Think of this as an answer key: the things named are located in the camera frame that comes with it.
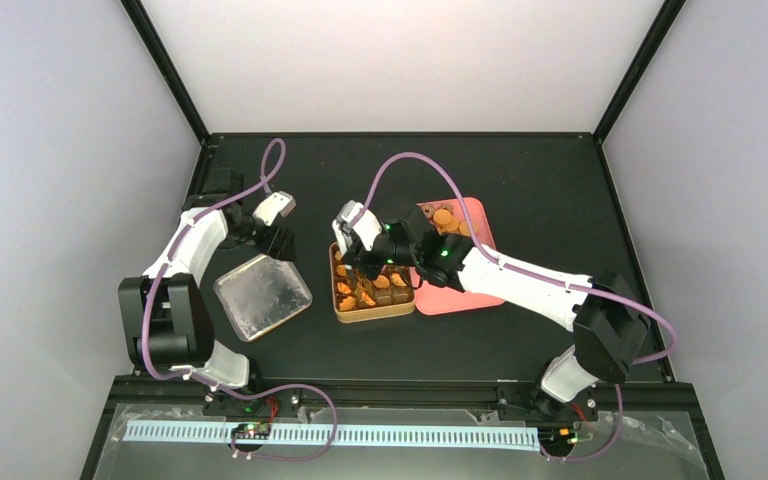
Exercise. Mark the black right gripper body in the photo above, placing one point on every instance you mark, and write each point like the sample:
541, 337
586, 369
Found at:
400, 254

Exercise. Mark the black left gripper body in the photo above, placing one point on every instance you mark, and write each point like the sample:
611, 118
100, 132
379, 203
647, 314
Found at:
238, 234

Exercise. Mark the orange cookie third row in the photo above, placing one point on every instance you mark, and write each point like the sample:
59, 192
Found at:
343, 288
397, 280
381, 282

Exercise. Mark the gold cookie tin box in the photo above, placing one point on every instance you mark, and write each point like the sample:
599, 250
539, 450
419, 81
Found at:
357, 299

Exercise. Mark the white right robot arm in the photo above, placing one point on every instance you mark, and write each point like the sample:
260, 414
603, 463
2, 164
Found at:
607, 334

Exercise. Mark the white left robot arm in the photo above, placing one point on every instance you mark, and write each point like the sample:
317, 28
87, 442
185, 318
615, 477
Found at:
167, 326

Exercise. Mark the pink plastic tray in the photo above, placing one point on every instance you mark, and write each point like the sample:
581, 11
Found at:
447, 217

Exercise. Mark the silver tin lid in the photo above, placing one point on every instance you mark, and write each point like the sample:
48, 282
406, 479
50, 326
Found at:
262, 294

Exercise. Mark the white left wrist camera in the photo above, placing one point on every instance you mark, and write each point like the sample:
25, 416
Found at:
277, 204

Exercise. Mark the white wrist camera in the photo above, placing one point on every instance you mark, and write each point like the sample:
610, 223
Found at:
355, 226
277, 204

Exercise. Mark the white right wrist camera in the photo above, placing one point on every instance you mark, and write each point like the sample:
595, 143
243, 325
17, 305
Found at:
355, 226

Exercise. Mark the light blue slotted cable duct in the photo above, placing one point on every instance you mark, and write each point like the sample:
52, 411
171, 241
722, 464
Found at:
515, 438

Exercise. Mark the black enclosure frame post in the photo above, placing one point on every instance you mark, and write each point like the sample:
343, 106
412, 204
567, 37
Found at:
151, 39

